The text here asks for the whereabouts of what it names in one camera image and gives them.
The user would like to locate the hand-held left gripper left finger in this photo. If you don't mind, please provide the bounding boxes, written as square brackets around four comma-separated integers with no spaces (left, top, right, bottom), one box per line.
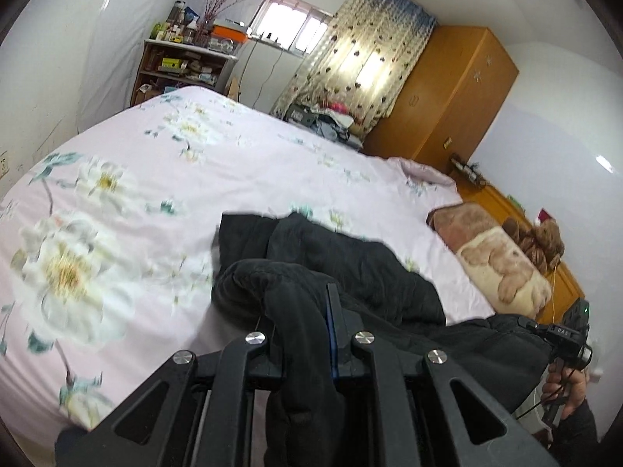
[55,332,285,467]

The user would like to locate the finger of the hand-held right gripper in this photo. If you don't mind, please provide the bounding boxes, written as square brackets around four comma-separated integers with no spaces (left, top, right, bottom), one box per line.
[517,317,551,346]

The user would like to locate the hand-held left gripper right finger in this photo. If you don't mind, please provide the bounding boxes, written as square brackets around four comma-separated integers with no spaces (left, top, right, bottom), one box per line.
[325,282,560,467]

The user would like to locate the black puffer jacket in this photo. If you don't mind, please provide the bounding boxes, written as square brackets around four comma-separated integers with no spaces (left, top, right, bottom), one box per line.
[211,211,556,467]

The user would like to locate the person's right forearm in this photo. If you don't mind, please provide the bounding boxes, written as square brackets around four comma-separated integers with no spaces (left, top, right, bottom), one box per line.
[547,399,600,467]

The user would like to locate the pile of clothes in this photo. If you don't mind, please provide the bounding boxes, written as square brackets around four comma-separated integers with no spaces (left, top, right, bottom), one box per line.
[285,100,366,149]

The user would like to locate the person's right hand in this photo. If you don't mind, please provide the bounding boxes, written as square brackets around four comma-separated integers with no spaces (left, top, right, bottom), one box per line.
[542,364,591,421]

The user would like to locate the bear print plush pillow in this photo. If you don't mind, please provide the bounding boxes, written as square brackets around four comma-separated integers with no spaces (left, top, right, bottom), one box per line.
[427,202,553,313]

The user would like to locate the brown teddy bear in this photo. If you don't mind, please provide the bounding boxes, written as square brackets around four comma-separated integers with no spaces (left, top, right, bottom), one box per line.
[503,218,565,273]

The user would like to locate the wooden headboard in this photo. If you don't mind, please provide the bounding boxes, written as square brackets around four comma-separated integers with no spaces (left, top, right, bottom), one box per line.
[452,177,585,322]

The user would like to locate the bed with floral pink sheet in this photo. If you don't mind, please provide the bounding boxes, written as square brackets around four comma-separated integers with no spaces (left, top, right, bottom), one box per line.
[0,85,497,453]

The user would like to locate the wooden wardrobe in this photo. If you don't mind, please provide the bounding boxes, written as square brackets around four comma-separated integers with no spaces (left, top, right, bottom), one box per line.
[364,25,520,173]

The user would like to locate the white fridge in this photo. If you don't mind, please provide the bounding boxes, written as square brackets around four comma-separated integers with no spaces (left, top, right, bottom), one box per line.
[229,41,307,118]

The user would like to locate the heart print curtain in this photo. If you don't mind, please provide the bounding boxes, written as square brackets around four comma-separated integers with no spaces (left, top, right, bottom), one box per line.
[270,0,439,125]

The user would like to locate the wooden shelf unit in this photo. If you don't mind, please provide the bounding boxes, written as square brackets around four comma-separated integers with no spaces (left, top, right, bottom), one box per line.
[129,39,239,108]

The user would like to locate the window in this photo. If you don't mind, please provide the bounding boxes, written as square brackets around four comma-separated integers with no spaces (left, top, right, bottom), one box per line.
[248,0,334,54]

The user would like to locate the row of bottles and jars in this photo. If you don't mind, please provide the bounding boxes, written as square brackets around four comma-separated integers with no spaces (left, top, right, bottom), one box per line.
[156,1,212,44]

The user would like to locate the pink flower branches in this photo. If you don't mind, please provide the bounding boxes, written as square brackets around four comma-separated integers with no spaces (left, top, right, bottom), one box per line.
[202,0,259,47]

